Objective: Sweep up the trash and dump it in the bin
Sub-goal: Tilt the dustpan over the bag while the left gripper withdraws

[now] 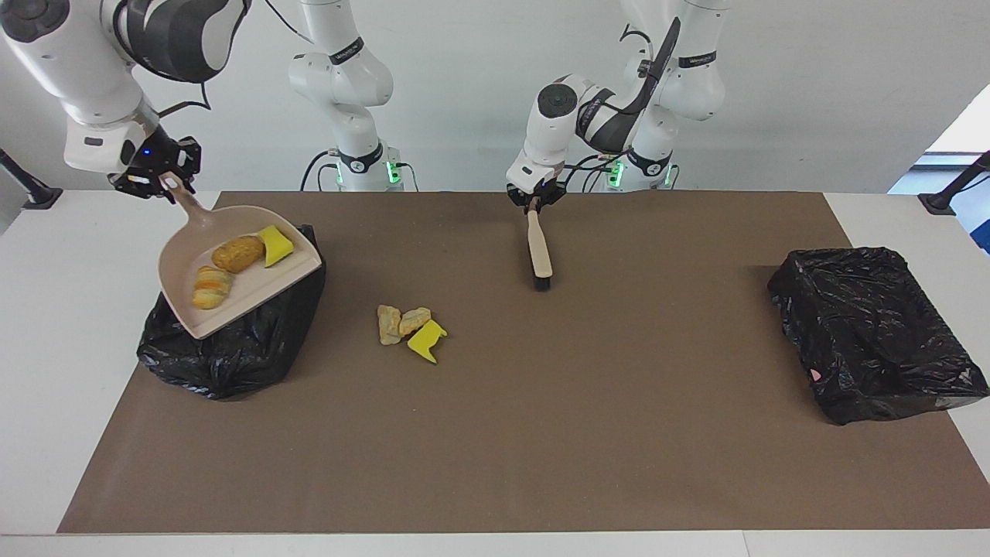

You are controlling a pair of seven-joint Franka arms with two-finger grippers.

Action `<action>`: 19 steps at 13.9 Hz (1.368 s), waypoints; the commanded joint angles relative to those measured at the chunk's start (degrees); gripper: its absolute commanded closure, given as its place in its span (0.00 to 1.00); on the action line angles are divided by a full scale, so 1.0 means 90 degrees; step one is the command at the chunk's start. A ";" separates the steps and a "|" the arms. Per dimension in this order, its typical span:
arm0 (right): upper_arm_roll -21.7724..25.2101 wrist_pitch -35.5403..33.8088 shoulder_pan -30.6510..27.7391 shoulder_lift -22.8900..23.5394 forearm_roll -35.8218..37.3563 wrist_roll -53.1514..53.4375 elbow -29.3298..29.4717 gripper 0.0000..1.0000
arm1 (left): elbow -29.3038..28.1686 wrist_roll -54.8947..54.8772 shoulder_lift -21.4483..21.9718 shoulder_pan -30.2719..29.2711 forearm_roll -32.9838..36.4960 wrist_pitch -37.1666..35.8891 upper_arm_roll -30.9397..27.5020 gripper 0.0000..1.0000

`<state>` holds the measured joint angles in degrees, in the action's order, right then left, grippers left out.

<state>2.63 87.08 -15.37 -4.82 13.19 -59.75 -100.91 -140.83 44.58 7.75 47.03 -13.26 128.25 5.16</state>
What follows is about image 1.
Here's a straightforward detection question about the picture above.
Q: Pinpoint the bin with black bag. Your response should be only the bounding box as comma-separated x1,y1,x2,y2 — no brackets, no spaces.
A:
137,224,327,401
767,248,990,425

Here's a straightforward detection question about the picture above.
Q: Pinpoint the brown fried nugget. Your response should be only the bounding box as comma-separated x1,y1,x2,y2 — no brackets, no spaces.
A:
211,235,266,274

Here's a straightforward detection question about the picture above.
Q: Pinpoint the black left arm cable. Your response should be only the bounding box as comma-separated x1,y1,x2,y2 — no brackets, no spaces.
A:
563,23,658,177

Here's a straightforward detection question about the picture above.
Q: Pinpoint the small yellow sponge piece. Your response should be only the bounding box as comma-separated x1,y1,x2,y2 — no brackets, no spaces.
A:
258,225,295,268

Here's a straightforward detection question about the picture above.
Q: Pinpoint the small croissant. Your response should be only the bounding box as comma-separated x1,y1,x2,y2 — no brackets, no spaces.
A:
192,266,234,310

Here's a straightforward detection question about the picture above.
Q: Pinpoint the beige plastic dustpan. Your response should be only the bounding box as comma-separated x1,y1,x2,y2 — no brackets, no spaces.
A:
157,173,323,340

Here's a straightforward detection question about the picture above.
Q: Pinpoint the black right base cable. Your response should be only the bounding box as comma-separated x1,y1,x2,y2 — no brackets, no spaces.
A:
300,149,419,193

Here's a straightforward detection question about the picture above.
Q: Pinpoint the black clamp stand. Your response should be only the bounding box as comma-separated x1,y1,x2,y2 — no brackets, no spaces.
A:
0,149,63,210
918,151,990,216

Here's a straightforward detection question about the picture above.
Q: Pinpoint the brown table mat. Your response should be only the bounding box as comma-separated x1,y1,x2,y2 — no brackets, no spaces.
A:
58,191,990,535

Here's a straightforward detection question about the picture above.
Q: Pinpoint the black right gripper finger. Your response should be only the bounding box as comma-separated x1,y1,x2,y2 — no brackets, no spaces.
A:
108,174,174,203
179,138,203,191

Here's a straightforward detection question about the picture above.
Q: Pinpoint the notched yellow sponge piece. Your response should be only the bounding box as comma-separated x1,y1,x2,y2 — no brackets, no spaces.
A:
407,319,448,364

